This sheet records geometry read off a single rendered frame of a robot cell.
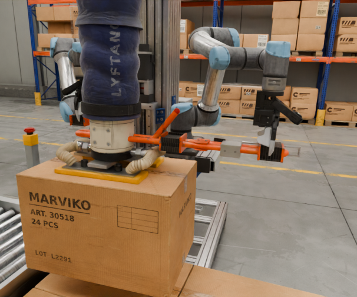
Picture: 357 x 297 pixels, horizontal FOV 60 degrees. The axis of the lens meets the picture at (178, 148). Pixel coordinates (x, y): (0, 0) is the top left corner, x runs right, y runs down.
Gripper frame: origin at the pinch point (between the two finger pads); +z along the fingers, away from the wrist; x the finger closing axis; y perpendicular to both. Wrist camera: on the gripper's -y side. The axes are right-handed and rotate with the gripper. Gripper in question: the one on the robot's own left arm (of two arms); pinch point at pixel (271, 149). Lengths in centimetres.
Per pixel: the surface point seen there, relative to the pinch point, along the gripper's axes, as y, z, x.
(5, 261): 116, 69, 7
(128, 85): 52, -19, 4
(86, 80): 65, -20, 9
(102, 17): 58, -41, 10
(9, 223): 141, 70, -23
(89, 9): 62, -43, 10
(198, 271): 25, 67, -13
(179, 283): 31, 67, -3
